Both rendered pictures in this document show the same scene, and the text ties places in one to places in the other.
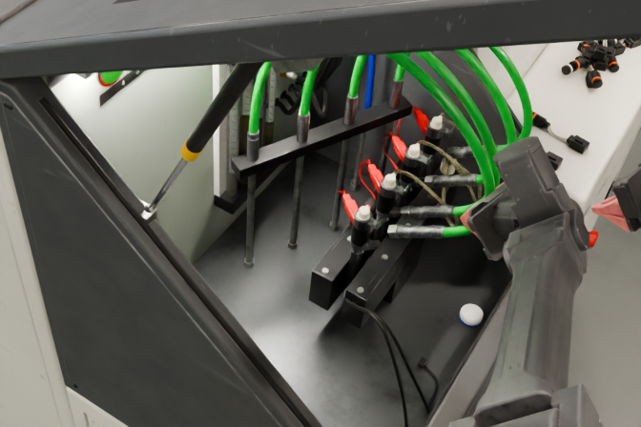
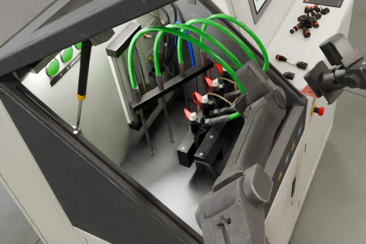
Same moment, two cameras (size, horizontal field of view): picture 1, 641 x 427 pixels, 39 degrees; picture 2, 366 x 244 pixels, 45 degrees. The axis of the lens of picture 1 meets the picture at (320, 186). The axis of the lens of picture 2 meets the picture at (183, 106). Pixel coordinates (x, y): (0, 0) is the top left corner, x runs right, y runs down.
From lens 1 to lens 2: 0.18 m
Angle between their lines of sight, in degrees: 6
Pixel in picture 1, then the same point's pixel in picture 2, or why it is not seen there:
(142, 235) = (75, 142)
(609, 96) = (316, 40)
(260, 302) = (159, 170)
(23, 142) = (13, 109)
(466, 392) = not seen: hidden behind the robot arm
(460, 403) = not seen: hidden behind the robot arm
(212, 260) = (134, 155)
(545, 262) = (256, 115)
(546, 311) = (251, 136)
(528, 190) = (252, 84)
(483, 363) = not seen: hidden behind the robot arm
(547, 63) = (282, 30)
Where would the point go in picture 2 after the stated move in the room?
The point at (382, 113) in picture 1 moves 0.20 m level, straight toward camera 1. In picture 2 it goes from (198, 68) to (194, 110)
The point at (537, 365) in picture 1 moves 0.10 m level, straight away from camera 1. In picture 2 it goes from (241, 160) to (261, 116)
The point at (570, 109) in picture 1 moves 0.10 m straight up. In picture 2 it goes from (297, 49) to (298, 28)
